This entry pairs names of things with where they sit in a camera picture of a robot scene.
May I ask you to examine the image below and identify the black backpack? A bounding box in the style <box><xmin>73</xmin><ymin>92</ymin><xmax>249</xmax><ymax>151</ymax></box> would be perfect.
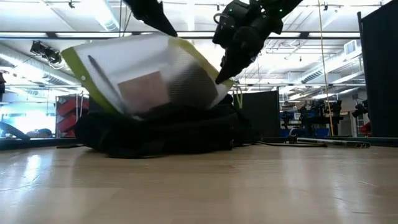
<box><xmin>74</xmin><ymin>93</ymin><xmax>261</xmax><ymax>159</ymax></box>

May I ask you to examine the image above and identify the black ceiling spotlight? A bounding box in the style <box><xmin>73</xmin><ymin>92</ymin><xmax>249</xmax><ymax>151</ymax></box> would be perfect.
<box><xmin>30</xmin><ymin>40</ymin><xmax>63</xmax><ymax>66</ymax></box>

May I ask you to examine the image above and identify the black partition panel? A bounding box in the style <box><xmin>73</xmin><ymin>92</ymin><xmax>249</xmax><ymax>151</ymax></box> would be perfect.
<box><xmin>357</xmin><ymin>0</ymin><xmax>398</xmax><ymax>139</ymax></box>

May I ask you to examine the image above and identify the grey calculator with white keys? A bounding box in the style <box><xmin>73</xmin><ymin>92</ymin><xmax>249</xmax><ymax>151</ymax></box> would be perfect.
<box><xmin>169</xmin><ymin>62</ymin><xmax>218</xmax><ymax>110</ymax></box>

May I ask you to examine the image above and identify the background robot workstation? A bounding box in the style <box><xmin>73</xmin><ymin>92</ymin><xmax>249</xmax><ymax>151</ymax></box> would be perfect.
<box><xmin>279</xmin><ymin>99</ymin><xmax>345</xmax><ymax>138</ymax></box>

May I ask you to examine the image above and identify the yellow pole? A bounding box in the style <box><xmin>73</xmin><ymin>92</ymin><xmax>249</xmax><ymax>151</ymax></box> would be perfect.
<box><xmin>317</xmin><ymin>0</ymin><xmax>335</xmax><ymax>136</ymax></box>

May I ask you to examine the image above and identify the red background object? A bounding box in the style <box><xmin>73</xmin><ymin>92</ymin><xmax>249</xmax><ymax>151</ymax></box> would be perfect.
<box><xmin>358</xmin><ymin>121</ymin><xmax>373</xmax><ymax>137</ymax></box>

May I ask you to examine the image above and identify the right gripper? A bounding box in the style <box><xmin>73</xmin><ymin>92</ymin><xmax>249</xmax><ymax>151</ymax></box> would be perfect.
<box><xmin>212</xmin><ymin>0</ymin><xmax>304</xmax><ymax>85</ymax></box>

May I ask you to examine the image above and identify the white mesh pouch yellow trim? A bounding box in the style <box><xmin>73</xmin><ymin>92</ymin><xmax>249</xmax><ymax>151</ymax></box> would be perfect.
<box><xmin>61</xmin><ymin>32</ymin><xmax>234</xmax><ymax>121</ymax></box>

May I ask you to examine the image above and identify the black pen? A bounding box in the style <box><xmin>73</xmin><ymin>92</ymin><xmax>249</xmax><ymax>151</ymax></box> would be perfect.
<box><xmin>88</xmin><ymin>55</ymin><xmax>125</xmax><ymax>113</ymax></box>

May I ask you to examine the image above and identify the red storage rack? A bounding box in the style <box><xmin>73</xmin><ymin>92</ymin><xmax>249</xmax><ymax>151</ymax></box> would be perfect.
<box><xmin>55</xmin><ymin>95</ymin><xmax>90</xmax><ymax>138</ymax></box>

